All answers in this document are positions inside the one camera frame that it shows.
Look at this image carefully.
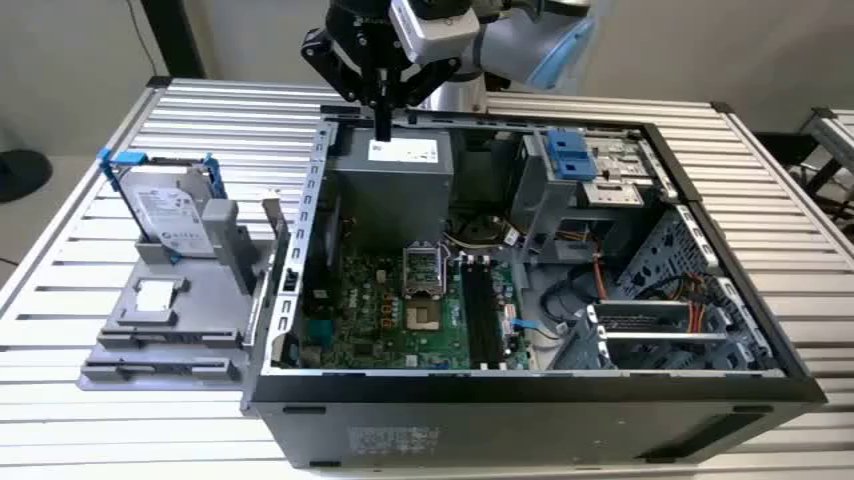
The black RAM slot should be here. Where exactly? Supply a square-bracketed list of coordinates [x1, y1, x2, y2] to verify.
[463, 253, 492, 370]

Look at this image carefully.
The grey parts rack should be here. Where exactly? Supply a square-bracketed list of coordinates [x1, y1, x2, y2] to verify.
[76, 199, 288, 394]

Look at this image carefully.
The metal socket cover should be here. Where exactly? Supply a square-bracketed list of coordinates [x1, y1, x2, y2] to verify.
[401, 241, 447, 297]

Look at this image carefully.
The metal disk bay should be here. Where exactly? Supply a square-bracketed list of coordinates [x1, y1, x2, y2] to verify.
[552, 299, 742, 371]

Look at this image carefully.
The metal slat side table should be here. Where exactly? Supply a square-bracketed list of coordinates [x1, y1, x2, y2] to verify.
[796, 106, 854, 221]

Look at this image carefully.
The blue drive bay latch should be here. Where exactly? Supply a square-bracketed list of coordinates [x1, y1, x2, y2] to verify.
[544, 129, 595, 182]

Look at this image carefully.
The black wire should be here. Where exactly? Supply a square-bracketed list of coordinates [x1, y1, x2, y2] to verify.
[537, 277, 592, 344]

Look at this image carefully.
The orange wire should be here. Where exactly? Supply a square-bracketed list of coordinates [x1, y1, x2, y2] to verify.
[591, 252, 608, 301]

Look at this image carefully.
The black post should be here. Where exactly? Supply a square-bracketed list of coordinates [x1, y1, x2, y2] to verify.
[136, 0, 206, 80]

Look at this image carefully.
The black open PC case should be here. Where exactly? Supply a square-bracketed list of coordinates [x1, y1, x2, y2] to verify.
[239, 102, 828, 471]

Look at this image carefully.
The grey power supply unit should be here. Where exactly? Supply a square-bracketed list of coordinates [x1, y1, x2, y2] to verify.
[325, 124, 456, 251]

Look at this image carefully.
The black round chair base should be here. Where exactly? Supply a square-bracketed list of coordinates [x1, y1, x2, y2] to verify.
[0, 148, 53, 204]

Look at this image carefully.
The blue expansion slot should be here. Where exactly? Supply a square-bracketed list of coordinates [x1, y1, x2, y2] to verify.
[307, 319, 335, 349]

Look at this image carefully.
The CPU socket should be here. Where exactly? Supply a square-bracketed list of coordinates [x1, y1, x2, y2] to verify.
[404, 297, 447, 334]

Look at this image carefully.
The power supply wire bundle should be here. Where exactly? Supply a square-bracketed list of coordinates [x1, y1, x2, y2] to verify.
[444, 209, 525, 249]

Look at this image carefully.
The metal optical drive cage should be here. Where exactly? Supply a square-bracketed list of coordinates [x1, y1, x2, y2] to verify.
[516, 127, 668, 251]

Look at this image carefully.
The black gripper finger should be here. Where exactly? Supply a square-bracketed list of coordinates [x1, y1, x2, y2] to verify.
[383, 56, 463, 143]
[299, 28, 385, 142]

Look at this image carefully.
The graphics card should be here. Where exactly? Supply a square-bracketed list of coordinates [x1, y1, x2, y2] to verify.
[256, 197, 295, 301]

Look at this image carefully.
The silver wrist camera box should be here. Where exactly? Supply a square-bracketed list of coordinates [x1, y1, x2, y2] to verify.
[389, 0, 481, 66]

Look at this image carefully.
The green motherboard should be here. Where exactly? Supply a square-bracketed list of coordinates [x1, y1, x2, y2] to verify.
[299, 249, 535, 371]

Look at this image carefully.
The silver CPU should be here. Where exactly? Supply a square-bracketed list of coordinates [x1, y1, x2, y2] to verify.
[134, 281, 176, 312]

